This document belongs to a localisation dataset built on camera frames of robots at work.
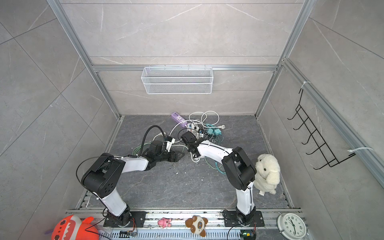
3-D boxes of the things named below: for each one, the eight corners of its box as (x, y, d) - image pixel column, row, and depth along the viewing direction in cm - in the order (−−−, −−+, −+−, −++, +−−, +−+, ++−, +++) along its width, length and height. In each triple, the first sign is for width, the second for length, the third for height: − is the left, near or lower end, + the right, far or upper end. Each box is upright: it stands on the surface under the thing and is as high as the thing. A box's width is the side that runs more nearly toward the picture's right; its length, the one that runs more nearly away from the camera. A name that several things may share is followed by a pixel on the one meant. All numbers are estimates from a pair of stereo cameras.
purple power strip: (169, 116, 121) (168, 114, 119) (174, 112, 124) (174, 110, 122) (184, 127, 113) (184, 126, 111) (189, 123, 116) (189, 121, 114)
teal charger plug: (207, 134, 109) (207, 132, 107) (207, 130, 112) (207, 128, 110) (221, 134, 109) (221, 132, 107) (220, 130, 112) (221, 128, 110)
